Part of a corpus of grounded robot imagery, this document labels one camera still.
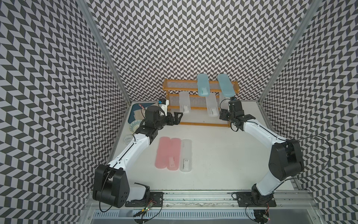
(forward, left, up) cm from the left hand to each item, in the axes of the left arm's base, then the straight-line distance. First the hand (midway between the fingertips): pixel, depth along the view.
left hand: (177, 114), depth 81 cm
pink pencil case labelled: (-18, +2, -22) cm, 29 cm away
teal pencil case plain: (+14, -30, +7) cm, 34 cm away
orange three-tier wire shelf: (+5, -13, -9) cm, 17 cm away
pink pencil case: (-15, +10, -22) cm, 29 cm away
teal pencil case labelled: (+18, -16, +7) cm, 25 cm away
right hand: (+7, -32, -9) cm, 34 cm away
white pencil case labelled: (-15, -5, -23) cm, 28 cm away
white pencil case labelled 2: (+17, -4, -6) cm, 18 cm away
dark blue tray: (+16, +38, -23) cm, 47 cm away
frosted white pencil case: (+14, -24, -8) cm, 29 cm away
